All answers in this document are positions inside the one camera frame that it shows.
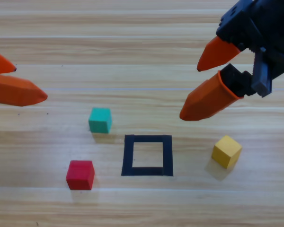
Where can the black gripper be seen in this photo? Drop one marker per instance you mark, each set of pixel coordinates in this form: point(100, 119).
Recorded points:
point(262, 23)

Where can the yellow cube block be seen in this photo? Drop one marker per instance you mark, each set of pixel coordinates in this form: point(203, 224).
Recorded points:
point(226, 151)

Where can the black tape square outline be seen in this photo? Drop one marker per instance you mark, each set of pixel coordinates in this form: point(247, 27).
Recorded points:
point(127, 153)

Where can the green cube block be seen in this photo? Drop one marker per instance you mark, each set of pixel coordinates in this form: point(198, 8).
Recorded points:
point(100, 120)

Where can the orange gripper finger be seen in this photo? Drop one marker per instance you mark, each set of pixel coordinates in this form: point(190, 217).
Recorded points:
point(208, 101)
point(16, 93)
point(0, 63)

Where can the red cube block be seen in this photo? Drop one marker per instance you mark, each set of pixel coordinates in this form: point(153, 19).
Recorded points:
point(80, 176)

